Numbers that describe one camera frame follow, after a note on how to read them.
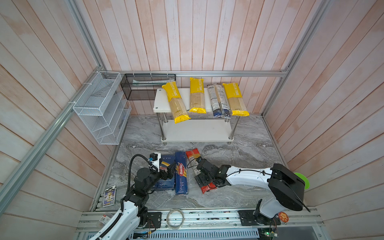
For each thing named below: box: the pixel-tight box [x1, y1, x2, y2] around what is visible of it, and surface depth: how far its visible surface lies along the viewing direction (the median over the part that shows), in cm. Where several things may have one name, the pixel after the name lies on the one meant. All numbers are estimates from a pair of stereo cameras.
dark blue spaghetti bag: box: [207, 83, 231, 118], surface depth 78 cm
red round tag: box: [278, 211, 289, 223], surface depth 76 cm
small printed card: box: [103, 185, 117, 207], surface depth 81 cm
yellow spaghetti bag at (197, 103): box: [189, 77, 207, 114], surface depth 80 cm
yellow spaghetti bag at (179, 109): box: [161, 81, 192, 124], surface depth 76 cm
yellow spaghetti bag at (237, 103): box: [222, 82, 250, 116], surface depth 78 cm
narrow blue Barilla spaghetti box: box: [174, 151, 188, 195], surface depth 87 cm
